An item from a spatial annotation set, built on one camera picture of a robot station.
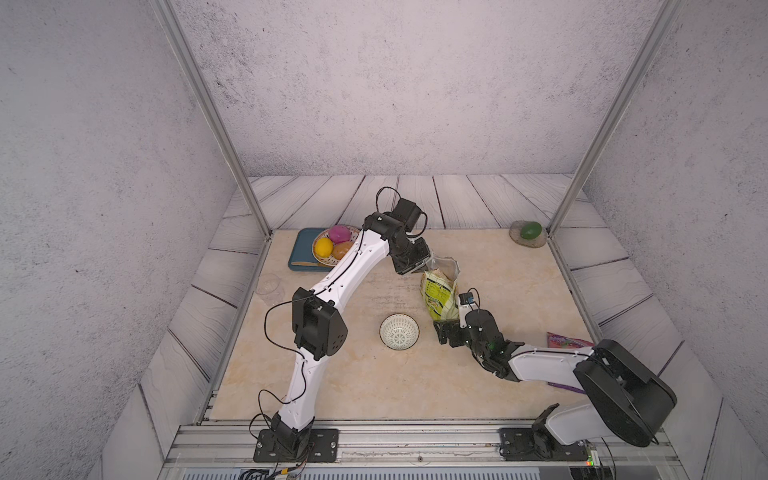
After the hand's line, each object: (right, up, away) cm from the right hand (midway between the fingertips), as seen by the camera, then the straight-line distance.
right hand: (450, 319), depth 90 cm
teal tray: (-51, +21, +25) cm, 61 cm away
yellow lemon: (-42, +22, +20) cm, 52 cm away
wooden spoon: (-47, +16, +19) cm, 53 cm away
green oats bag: (-4, +8, -6) cm, 11 cm away
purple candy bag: (+32, -6, -1) cm, 32 cm away
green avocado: (+36, +29, +27) cm, 53 cm away
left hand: (-5, +16, -6) cm, 18 cm away
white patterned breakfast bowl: (-15, -4, +2) cm, 16 cm away
